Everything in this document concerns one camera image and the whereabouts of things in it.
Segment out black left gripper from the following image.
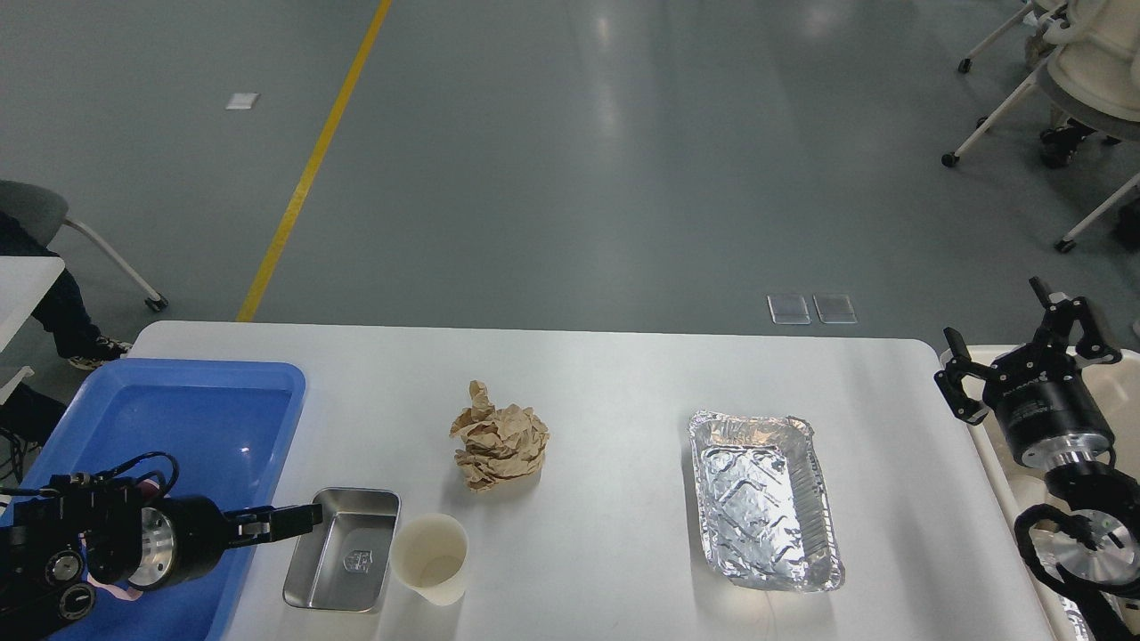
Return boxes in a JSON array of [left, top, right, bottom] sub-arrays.
[[127, 495, 324, 591]]

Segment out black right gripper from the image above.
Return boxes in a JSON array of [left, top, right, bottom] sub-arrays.
[[933, 277, 1123, 469]]

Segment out stainless steel tray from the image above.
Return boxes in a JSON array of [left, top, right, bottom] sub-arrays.
[[282, 487, 402, 612]]

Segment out aluminium foil tray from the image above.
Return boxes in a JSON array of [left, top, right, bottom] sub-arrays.
[[689, 409, 844, 594]]

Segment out pink ribbed mug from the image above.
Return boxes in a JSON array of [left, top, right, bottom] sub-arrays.
[[86, 477, 160, 602]]

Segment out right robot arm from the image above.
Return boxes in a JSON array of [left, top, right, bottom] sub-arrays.
[[933, 277, 1139, 640]]

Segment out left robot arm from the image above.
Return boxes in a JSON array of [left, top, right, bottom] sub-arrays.
[[3, 451, 324, 640]]

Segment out blue plastic bin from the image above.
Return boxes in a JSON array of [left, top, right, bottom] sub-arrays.
[[23, 358, 306, 640]]

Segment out cream paper cup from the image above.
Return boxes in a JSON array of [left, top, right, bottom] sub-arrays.
[[388, 514, 469, 607]]

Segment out white cup in bin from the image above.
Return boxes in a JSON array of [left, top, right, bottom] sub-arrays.
[[1008, 474, 1049, 520]]

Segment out floor outlet cover right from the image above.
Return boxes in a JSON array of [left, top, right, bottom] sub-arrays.
[[811, 295, 860, 324]]

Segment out floor outlet cover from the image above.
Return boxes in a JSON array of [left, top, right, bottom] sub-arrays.
[[811, 295, 860, 324], [767, 295, 811, 326]]

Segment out floor outlet cover left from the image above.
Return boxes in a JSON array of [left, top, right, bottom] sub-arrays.
[[767, 295, 811, 326]]

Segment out crumpled brown paper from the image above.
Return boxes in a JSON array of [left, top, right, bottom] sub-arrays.
[[449, 380, 549, 492]]

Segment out white office chair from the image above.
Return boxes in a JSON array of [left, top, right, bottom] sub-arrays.
[[941, 0, 1140, 254]]

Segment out person in dark trousers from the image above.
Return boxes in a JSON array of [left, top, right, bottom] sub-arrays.
[[1, 212, 132, 370]]

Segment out foil tray in bin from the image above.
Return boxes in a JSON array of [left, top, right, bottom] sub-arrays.
[[1057, 597, 1096, 640]]

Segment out white side table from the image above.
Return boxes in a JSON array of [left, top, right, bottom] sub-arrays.
[[1, 255, 65, 352]]

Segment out grey office chair left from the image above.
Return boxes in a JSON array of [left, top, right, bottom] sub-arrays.
[[1, 180, 168, 313]]

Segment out white floor paper scrap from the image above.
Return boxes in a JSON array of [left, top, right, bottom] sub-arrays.
[[223, 94, 260, 112]]

